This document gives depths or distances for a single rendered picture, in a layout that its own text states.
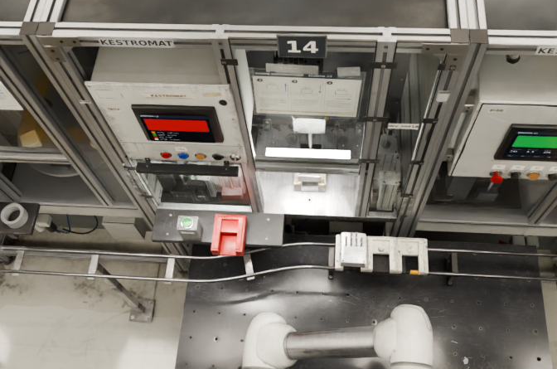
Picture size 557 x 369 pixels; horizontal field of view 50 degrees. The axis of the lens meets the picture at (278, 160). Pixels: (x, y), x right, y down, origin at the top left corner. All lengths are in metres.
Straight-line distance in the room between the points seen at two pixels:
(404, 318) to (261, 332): 0.59
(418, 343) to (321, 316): 0.69
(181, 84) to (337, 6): 0.48
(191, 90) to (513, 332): 1.66
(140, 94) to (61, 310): 2.00
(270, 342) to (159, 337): 1.17
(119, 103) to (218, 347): 1.18
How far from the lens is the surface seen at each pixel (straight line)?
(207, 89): 1.71
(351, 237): 2.39
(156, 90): 1.76
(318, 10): 1.60
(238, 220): 2.44
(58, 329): 3.55
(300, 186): 2.48
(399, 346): 2.01
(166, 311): 3.39
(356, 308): 2.60
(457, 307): 2.66
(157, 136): 1.94
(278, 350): 2.29
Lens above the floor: 3.20
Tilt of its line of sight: 62 degrees down
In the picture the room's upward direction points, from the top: 7 degrees counter-clockwise
